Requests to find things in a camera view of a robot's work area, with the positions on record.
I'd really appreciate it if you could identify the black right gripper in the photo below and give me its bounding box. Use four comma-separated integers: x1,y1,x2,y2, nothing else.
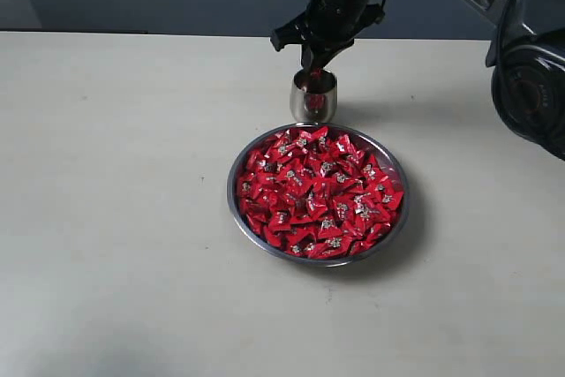
270,0,369,72

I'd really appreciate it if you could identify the red candy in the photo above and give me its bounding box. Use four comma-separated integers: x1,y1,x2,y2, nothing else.
309,68,325,84

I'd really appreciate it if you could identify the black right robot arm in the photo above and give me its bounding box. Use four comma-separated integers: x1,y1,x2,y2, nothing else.
270,0,564,158

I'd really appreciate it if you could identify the steel cup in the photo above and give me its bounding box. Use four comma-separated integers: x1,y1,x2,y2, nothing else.
290,70,337,123

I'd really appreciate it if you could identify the pile of red candies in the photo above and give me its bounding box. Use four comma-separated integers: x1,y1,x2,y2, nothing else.
237,125,405,260

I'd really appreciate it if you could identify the steel bowl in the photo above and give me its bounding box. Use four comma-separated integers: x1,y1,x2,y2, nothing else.
226,123,411,268

